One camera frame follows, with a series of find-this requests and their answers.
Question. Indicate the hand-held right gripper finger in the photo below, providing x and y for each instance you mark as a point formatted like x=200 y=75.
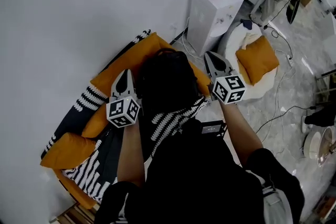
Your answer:
x=223 y=61
x=209 y=65

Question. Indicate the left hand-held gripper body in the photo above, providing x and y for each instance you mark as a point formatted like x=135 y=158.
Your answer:
x=123 y=112

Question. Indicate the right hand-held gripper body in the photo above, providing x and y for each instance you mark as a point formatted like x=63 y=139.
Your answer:
x=229 y=89

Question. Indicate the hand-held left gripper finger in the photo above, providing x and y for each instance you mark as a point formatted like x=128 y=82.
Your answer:
x=133 y=85
x=115 y=84

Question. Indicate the orange sofa seat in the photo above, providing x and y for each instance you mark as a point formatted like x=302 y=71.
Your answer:
x=155 y=46

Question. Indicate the person's left forearm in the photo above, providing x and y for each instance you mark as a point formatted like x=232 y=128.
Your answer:
x=130 y=152

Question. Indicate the person's right forearm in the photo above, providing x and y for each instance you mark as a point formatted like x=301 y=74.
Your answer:
x=240 y=131

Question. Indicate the white round ottoman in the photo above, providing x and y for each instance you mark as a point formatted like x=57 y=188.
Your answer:
x=232 y=39

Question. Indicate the orange cushion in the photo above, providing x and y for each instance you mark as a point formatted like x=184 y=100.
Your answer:
x=257 y=60
x=67 y=150
x=95 y=122

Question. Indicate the beige cloth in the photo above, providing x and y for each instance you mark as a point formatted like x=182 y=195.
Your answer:
x=249 y=38

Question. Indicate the black chest-mounted device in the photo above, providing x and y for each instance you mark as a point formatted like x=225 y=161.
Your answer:
x=212 y=128

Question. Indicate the dark blue cloth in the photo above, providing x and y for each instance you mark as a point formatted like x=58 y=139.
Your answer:
x=246 y=23

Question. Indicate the white water dispenser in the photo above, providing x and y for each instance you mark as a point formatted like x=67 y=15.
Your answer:
x=210 y=15

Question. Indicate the white power strip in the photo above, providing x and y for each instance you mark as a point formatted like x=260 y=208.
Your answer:
x=288 y=57

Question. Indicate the black white striped blanket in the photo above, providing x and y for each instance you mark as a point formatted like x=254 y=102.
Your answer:
x=89 y=173

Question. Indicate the person's black shirt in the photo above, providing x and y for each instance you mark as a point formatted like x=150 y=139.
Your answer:
x=199 y=178

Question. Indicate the white round floor device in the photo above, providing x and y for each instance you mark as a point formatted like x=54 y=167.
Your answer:
x=320 y=147

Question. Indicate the wooden slatted pallet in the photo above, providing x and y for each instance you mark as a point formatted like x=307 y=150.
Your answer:
x=78 y=215

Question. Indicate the metal frame rack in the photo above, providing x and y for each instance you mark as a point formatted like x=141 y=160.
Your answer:
x=326 y=86

